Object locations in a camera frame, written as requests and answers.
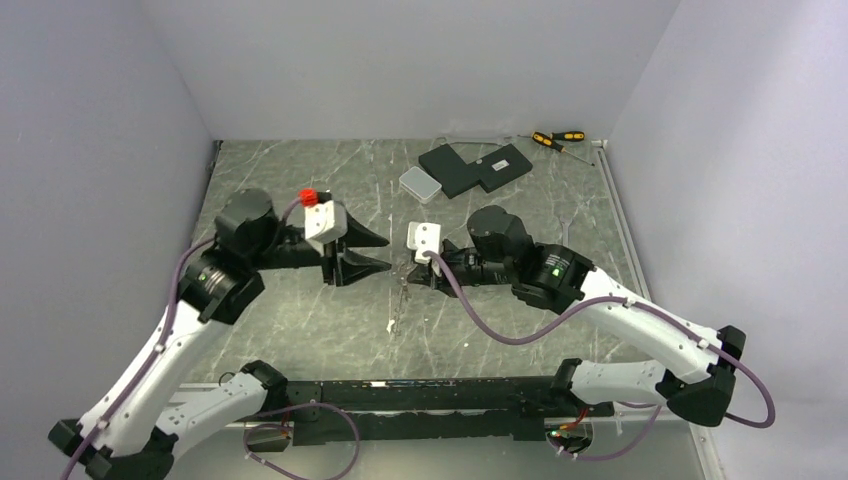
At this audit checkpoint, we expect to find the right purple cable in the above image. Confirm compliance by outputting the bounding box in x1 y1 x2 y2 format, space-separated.
423 250 776 429

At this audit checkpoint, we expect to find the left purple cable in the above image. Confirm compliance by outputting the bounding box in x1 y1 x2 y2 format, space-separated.
59 238 220 480

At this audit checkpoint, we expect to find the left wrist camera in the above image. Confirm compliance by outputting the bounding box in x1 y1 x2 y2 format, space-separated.
299 188 348 248

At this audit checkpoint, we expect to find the black base frame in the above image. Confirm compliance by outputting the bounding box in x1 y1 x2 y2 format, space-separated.
245 376 614 446

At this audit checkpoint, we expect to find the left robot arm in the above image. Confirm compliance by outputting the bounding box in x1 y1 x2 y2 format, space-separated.
48 189 389 479

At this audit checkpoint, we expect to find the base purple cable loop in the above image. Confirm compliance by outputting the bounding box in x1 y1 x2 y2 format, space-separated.
242 402 362 480

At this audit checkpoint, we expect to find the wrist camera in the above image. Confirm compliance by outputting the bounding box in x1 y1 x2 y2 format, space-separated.
299 188 348 248
406 221 442 265

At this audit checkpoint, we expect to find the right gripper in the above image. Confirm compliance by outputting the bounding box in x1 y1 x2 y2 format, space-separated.
407 243 515 298

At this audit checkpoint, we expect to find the yellow black screwdriver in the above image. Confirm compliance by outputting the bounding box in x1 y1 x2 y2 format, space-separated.
523 131 586 142
532 139 593 166

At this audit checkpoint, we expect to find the black rectangular box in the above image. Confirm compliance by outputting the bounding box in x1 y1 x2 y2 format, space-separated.
475 144 533 193

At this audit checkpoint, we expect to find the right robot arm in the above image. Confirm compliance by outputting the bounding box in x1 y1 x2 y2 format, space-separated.
406 206 746 427

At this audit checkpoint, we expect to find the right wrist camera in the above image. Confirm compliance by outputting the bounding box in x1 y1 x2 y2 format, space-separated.
406 221 442 265

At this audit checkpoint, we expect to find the white rectangular box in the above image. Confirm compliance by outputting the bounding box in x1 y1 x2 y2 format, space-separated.
399 166 442 204

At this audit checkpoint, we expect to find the silver wrench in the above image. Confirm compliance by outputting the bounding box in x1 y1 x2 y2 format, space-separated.
559 215 573 247

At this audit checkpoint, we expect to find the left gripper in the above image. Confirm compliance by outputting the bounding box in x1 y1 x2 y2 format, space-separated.
251 208 392 284

